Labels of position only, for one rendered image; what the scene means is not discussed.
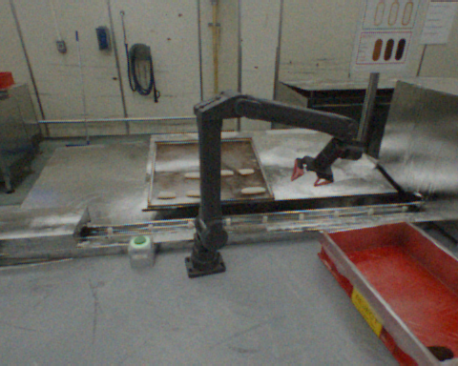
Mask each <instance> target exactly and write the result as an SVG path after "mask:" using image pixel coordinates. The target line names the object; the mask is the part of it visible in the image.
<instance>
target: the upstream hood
mask: <svg viewBox="0 0 458 366"><path fill-rule="evenodd" d="M88 210H89V209H88V205H81V206H70V207H57V208H45V209H21V210H8V211H0V254H15V253H24V252H35V251H45V250H55V249H74V248H76V246H77V245H78V241H79V239H80V234H79V233H80V231H81V230H82V227H83V225H84V223H86V225H87V223H91V219H90V214H89V211H88Z"/></svg>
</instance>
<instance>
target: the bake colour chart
mask: <svg viewBox="0 0 458 366"><path fill-rule="evenodd" d="M424 3H425V0H362V3H361V6H360V11H359V16H358V26H357V30H356V34H355V39H354V47H353V53H352V58H351V63H350V68H349V73H364V72H403V71H406V70H407V67H408V64H409V60H410V55H411V51H412V48H413V45H414V42H415V35H416V31H417V29H418V26H419V23H420V16H421V13H422V10H423V7H424Z"/></svg>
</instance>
